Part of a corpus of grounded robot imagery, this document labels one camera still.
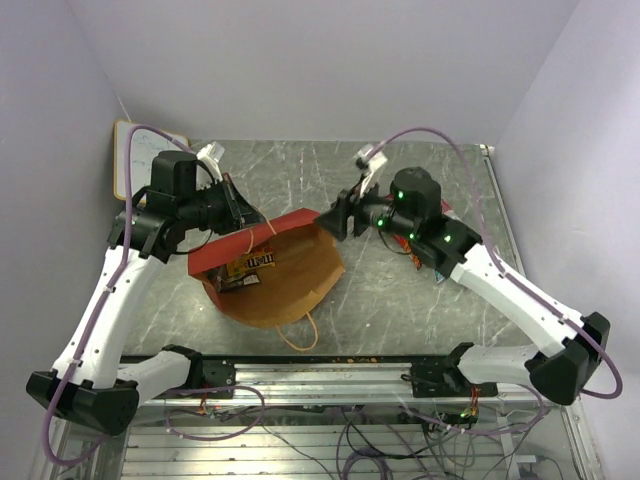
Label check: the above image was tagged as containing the aluminium frame rail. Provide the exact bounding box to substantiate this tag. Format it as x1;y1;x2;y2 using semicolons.
114;355;581;406

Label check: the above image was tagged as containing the large red snack bag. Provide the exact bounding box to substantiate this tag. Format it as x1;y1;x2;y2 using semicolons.
390;200;452;276

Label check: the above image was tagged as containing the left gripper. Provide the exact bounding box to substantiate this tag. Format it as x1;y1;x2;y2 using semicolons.
179;173;267;235

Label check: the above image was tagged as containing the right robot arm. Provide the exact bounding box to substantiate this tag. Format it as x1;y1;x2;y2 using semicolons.
314;167;610;405

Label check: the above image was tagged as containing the small whiteboard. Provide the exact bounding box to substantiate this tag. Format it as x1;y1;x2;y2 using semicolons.
113;119;189;200

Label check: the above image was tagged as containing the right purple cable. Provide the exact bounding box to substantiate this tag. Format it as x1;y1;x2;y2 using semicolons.
369;126;625;401

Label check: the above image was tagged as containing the yellow candy packet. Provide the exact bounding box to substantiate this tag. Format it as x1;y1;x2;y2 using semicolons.
226;252;275;277

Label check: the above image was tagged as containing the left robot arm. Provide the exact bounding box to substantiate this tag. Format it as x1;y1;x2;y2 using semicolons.
26;151;265;436

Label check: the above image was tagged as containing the red paper bag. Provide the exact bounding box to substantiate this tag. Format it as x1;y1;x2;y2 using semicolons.
187;208;345;352

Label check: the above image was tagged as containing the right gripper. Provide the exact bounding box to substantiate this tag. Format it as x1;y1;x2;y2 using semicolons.
313;174;419;241

